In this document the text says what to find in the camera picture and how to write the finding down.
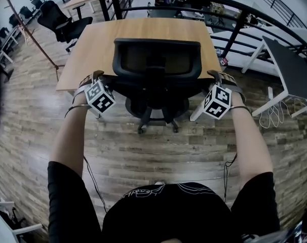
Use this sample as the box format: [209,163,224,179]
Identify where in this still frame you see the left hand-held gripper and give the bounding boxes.
[84,77,117,115]

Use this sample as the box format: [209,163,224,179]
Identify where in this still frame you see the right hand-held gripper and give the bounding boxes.
[201,84,232,120]

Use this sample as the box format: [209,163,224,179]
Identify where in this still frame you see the black mesh office chair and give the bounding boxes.
[97,37,212,134]

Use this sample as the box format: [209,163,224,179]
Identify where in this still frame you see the person's left forearm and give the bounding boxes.
[49,99,91,178]

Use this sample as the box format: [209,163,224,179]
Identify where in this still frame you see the person's right forearm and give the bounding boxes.
[229,95,274,187]

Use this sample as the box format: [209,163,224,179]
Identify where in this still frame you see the black office chair with armrests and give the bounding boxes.
[36,0,93,53]

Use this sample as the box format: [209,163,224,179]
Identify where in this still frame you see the person's left hand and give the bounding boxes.
[72,70,105,103]

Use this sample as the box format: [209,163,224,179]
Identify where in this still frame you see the person's right hand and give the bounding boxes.
[207,69,247,103]

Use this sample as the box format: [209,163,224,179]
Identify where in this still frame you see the white trash bin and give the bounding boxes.
[215,49,229,67]

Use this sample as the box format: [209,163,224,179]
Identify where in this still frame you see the black metal balcony railing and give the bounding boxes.
[97,0,307,73]

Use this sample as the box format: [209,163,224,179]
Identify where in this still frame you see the dark grey table white legs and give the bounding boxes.
[241,35,307,118]

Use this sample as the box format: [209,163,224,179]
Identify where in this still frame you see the light wooden table white legs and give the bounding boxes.
[56,18,224,122]

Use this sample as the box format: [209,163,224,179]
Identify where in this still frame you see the brown wooden coat stand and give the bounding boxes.
[4,0,65,82]

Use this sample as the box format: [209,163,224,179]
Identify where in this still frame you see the long white desk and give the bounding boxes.
[0,28,20,65]

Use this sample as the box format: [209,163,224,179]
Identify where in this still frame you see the person's black printed shirt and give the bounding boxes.
[47,160,281,243]

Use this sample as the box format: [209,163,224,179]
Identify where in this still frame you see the thin right wrist bracelet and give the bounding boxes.
[231,105,252,113]

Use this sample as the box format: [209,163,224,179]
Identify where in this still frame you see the thin wrist bracelet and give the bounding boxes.
[64,104,91,118]
[231,105,252,113]

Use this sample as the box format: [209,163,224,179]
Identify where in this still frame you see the thin left wrist bracelet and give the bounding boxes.
[64,104,91,118]

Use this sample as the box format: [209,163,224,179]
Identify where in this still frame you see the white coiled cable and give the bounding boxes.
[259,99,307,129]

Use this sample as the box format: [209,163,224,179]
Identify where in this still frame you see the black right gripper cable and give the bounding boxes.
[223,152,238,204]

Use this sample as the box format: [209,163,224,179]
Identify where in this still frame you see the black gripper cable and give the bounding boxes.
[83,155,108,214]
[223,152,238,204]

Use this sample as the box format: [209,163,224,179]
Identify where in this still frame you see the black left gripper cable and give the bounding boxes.
[83,155,108,214]

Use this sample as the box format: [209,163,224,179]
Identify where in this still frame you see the black wall railing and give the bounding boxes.
[246,0,307,32]

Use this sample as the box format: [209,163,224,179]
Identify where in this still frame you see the white desk frame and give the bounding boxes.
[0,198,44,243]

